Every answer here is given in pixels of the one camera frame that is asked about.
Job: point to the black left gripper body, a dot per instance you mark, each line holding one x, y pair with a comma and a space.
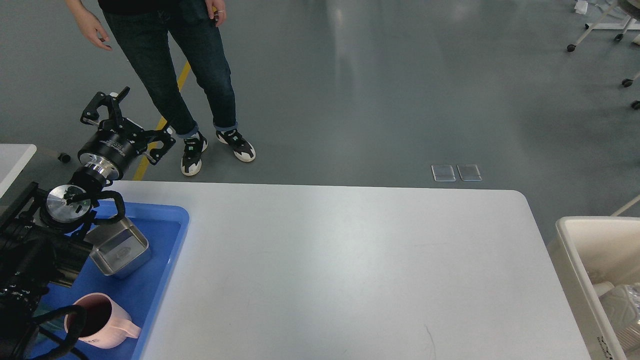
113, 148

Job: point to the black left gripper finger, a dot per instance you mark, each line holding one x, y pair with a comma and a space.
153, 144
115, 122

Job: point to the stainless steel rectangular tray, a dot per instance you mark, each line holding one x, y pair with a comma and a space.
119, 249

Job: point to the pink ribbed mug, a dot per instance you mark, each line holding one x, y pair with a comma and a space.
107, 324

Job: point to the aluminium foil tray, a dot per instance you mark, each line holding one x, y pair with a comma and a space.
622, 308

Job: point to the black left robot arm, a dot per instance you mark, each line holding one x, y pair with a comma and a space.
43, 231

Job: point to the person in dark clothes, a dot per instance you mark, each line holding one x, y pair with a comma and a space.
142, 29

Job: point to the blue plastic tray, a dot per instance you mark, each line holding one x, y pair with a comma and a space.
140, 293

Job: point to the clear floor plate left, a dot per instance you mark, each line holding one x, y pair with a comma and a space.
443, 173

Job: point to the clear floor plate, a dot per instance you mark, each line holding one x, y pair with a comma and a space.
469, 173
443, 173

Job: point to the clear floor plate right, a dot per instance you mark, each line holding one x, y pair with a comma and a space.
469, 173

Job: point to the beige plastic bin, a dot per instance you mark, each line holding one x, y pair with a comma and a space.
588, 250

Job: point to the white cup in bin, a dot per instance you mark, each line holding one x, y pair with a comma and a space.
602, 288

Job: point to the white rolling chair base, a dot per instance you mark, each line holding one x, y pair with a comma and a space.
603, 72

